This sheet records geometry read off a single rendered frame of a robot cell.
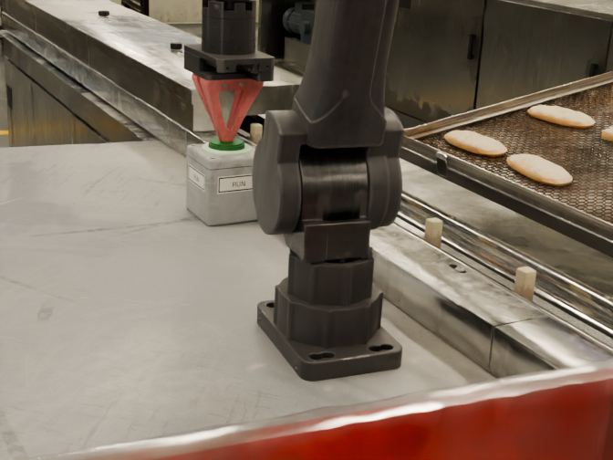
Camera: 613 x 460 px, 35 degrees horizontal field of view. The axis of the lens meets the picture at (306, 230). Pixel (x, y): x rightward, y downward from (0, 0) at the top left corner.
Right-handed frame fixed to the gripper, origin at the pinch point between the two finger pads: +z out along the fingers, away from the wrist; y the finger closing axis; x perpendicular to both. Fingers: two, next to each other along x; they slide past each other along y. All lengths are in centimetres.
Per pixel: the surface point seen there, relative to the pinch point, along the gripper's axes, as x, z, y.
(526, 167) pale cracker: 26.7, 1.1, 18.9
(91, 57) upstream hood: 4, 3, -69
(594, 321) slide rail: 14.2, 6.5, 43.3
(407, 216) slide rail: 14.4, 6.4, 15.1
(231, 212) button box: -0.7, 7.9, 3.4
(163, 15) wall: 235, 75, -676
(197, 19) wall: 265, 79, -676
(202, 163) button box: -3.4, 2.7, 1.6
